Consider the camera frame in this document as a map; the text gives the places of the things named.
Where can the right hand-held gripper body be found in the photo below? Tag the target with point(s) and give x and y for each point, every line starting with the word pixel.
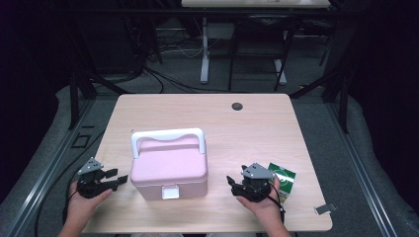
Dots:
pixel 258 173

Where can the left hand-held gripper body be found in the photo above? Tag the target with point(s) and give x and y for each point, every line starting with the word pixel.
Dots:
pixel 89 187

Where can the green packet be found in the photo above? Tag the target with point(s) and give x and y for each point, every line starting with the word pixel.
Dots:
pixel 286 179

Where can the person's left hand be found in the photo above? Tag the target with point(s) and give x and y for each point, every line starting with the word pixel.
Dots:
pixel 82 205

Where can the person's right hand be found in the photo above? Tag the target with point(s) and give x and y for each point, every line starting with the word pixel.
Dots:
pixel 267 209

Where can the person's light grey clothing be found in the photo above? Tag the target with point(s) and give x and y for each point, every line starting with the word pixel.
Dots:
pixel 154 235

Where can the black metal stand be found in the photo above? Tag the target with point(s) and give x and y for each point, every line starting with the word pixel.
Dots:
pixel 74 98
pixel 342 98

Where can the black chair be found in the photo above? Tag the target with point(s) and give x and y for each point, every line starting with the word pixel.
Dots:
pixel 260 49

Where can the white background desk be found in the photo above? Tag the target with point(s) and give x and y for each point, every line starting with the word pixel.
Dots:
pixel 253 3

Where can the grey aluminium floor rail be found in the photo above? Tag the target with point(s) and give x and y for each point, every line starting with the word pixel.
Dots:
pixel 49 171
pixel 365 174

